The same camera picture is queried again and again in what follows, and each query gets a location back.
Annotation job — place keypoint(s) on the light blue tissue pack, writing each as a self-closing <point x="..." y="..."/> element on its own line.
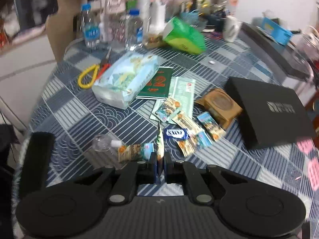
<point x="122" y="82"/>

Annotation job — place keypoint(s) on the pink paper note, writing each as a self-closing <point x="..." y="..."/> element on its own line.
<point x="306" y="146"/>
<point x="313" y="173"/>

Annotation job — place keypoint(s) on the grey topped white mini fridge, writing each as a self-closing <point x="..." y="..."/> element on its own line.
<point x="291" y="68"/>

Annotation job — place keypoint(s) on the light green paper packet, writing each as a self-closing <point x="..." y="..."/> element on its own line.
<point x="182" y="89"/>

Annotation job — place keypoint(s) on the colourful snack sachet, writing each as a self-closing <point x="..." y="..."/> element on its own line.
<point x="160" y="143"/>

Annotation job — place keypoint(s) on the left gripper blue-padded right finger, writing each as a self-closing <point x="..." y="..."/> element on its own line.
<point x="190" y="178"/>

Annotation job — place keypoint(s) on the blue cap water bottle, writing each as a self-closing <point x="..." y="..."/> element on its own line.
<point x="89" y="27"/>
<point x="133" y="30"/>

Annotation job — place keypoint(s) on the green tissue pack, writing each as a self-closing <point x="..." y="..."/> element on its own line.
<point x="183" y="37"/>

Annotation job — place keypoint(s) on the small clear plastic bottle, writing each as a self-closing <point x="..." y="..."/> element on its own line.
<point x="108" y="145"/>

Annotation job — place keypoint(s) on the gold mooncake packet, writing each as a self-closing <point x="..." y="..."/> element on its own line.
<point x="221" y="106"/>

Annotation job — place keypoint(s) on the light blue small basket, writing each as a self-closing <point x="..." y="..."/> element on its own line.
<point x="191" y="18"/>

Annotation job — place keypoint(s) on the dark green booklet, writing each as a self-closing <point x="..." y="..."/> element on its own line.
<point x="158" y="86"/>

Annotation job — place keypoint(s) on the blue white candy wrapper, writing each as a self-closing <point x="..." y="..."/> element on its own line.
<point x="177" y="134"/>

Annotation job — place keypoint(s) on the black box lid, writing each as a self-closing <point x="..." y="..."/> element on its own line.
<point x="272" y="115"/>

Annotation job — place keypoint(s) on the yellow handled scissors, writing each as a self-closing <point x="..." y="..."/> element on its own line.
<point x="96" y="70"/>

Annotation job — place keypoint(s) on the blue plastic basket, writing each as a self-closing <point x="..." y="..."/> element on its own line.
<point x="277" y="33"/>

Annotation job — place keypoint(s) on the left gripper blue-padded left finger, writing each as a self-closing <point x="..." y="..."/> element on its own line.
<point x="130" y="177"/>

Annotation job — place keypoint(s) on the white mug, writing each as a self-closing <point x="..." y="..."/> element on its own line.
<point x="231" y="28"/>

